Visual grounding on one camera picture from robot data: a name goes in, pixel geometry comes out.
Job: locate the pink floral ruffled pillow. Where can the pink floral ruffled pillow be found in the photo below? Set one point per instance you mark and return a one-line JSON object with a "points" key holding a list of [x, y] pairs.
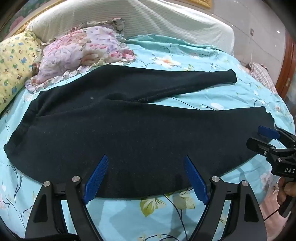
{"points": [[81, 51]]}

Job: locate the white striped headboard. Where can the white striped headboard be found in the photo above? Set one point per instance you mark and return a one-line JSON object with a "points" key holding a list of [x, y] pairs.
{"points": [[161, 23]]}

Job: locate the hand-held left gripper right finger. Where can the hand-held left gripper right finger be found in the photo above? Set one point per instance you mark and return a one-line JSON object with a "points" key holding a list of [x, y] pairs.
{"points": [[194, 178]]}

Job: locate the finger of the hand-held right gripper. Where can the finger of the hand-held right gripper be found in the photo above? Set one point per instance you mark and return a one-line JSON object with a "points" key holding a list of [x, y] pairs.
{"points": [[268, 132], [259, 144]]}

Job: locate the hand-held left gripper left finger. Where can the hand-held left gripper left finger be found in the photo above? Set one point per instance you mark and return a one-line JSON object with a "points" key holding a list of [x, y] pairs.
{"points": [[96, 177]]}

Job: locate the black pants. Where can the black pants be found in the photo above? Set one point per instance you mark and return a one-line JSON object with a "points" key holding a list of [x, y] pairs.
{"points": [[115, 139]]}

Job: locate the yellow cartoon print quilt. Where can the yellow cartoon print quilt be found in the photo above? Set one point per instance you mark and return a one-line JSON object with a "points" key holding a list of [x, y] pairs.
{"points": [[16, 64]]}

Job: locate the person's right hand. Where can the person's right hand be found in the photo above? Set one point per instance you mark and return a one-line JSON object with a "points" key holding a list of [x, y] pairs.
{"points": [[284, 188]]}

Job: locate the wooden door frame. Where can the wooden door frame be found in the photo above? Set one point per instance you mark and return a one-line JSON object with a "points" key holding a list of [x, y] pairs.
{"points": [[288, 69]]}

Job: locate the plaid cloth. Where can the plaid cloth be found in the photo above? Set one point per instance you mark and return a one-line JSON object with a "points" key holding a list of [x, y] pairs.
{"points": [[263, 76]]}

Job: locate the blue floral bed sheet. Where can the blue floral bed sheet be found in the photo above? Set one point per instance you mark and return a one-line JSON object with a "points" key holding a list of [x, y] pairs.
{"points": [[208, 97]]}

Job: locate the pink floral cloth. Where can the pink floral cloth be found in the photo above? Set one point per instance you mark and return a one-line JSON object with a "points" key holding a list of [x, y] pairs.
{"points": [[269, 185]]}

